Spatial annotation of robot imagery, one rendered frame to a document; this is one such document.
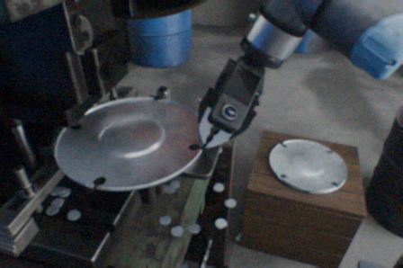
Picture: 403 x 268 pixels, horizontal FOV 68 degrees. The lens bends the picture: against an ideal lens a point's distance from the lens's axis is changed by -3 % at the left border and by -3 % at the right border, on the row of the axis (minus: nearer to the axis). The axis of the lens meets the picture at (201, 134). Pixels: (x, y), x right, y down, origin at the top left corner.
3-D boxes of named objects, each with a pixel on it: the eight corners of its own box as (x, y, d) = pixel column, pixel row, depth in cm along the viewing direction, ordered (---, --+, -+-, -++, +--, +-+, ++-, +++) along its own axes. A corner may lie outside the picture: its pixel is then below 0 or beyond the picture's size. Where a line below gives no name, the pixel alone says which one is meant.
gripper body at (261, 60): (249, 102, 57) (286, 48, 50) (244, 128, 50) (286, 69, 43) (212, 83, 56) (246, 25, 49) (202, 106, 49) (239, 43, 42)
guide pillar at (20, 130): (40, 161, 61) (17, 102, 53) (33, 168, 59) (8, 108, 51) (31, 159, 61) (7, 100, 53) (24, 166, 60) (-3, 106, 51)
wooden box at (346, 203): (335, 201, 147) (357, 147, 126) (336, 272, 118) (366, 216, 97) (255, 183, 157) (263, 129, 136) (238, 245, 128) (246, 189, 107)
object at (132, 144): (103, 93, 74) (102, 91, 74) (219, 109, 68) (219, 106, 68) (22, 172, 52) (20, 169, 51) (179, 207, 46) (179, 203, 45)
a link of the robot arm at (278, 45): (305, 44, 40) (252, 13, 39) (285, 71, 43) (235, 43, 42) (302, 27, 46) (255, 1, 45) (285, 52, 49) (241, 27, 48)
